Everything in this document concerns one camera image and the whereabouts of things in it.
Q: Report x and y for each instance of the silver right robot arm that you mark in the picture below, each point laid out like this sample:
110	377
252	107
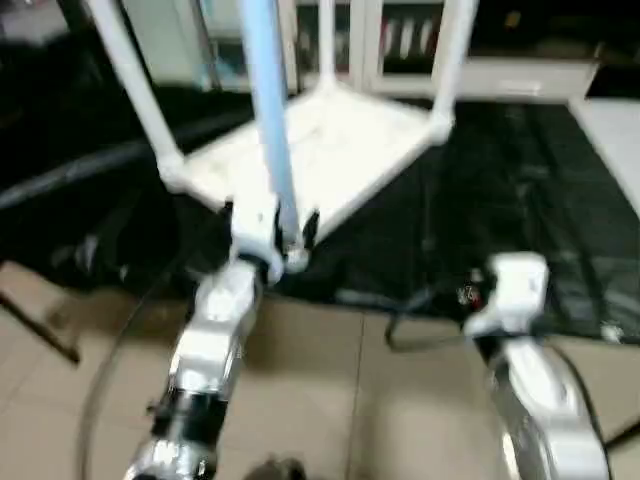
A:
540	390

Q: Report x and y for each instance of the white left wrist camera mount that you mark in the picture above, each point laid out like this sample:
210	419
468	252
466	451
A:
255	225

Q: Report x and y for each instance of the black desk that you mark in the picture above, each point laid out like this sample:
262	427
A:
620	75

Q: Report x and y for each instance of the black metal table frame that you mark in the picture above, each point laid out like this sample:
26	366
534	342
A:
625	432

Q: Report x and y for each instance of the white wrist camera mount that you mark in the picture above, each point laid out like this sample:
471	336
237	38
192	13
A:
255	225
520	280

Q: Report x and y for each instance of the white glass door cabinet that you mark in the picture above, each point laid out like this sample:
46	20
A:
365	50

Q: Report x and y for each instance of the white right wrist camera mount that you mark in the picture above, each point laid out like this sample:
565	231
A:
520	280

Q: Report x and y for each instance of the black work mat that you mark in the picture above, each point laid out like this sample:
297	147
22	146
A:
450	225

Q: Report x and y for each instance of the white plastic table top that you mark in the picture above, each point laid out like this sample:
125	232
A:
350	140

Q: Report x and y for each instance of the white drawer unit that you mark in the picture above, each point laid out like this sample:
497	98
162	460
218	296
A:
525	75

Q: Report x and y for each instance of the black stand leg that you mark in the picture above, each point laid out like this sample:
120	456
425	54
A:
45	330

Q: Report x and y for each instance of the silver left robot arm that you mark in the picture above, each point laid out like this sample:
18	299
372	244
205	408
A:
215	310

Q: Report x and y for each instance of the glass tank with dark frame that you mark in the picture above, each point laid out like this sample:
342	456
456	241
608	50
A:
225	60

